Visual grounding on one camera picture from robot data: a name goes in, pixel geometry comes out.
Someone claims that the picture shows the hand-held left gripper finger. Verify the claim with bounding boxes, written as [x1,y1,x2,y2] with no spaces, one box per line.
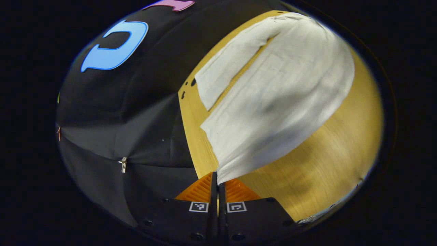
[218,179,300,245]
[131,172,219,245]

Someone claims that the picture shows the white jeans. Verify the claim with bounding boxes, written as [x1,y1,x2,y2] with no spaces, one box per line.
[195,12,355,185]

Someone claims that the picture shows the black backdrop cloth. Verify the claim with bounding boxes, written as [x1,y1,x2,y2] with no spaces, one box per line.
[56,0,297,228]

